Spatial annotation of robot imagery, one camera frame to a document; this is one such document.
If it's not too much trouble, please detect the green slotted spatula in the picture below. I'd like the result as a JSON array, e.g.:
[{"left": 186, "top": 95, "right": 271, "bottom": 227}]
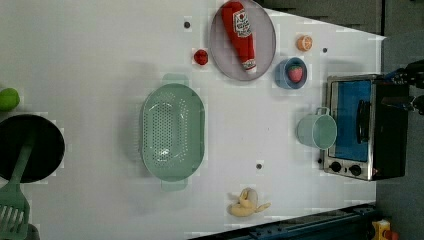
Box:
[{"left": 0, "top": 133, "right": 35, "bottom": 240}]

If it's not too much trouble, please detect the black silver toaster oven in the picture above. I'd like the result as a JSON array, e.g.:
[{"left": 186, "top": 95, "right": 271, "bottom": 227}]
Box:
[{"left": 321, "top": 74, "right": 409, "bottom": 181}]

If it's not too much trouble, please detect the light green mug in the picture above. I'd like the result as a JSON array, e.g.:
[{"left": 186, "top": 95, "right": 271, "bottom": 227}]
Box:
[{"left": 296, "top": 107, "right": 337, "bottom": 150}]

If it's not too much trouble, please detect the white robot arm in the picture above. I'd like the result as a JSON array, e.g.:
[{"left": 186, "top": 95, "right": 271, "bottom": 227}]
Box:
[{"left": 381, "top": 60, "right": 424, "bottom": 115}]

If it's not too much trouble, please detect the green toy lime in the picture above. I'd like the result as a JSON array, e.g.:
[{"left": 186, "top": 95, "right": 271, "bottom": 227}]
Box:
[{"left": 0, "top": 88, "right": 20, "bottom": 112}]

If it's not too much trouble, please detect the red ketchup bottle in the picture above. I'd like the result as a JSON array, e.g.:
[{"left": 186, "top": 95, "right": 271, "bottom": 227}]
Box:
[{"left": 221, "top": 1, "right": 257, "bottom": 74}]

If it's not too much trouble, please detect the black frying pan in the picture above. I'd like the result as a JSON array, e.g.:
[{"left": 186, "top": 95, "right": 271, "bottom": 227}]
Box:
[{"left": 0, "top": 114, "right": 65, "bottom": 183}]

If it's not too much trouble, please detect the toy strawberry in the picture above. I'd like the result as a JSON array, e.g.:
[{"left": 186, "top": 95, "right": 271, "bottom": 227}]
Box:
[{"left": 288, "top": 66, "right": 303, "bottom": 83}]

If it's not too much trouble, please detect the yellow red object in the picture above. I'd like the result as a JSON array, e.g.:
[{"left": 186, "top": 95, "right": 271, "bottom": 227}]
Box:
[{"left": 372, "top": 220, "right": 399, "bottom": 240}]

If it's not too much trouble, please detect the blue bowl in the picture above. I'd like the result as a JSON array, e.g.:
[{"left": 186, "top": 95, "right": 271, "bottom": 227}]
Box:
[{"left": 275, "top": 57, "right": 308, "bottom": 90}]

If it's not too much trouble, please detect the grey round plate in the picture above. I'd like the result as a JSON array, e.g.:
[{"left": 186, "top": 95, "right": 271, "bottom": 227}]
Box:
[{"left": 209, "top": 0, "right": 276, "bottom": 81}]

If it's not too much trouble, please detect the peeled toy banana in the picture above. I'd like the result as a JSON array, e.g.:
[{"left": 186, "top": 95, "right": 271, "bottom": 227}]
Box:
[{"left": 228, "top": 188, "right": 271, "bottom": 217}]

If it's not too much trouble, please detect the green plastic strainer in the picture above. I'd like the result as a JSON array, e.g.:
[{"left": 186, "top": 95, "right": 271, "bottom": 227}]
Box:
[{"left": 140, "top": 73, "right": 205, "bottom": 192}]

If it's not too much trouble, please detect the red toy tomato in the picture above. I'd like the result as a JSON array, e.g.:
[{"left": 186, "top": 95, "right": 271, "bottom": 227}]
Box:
[{"left": 193, "top": 49, "right": 208, "bottom": 66}]

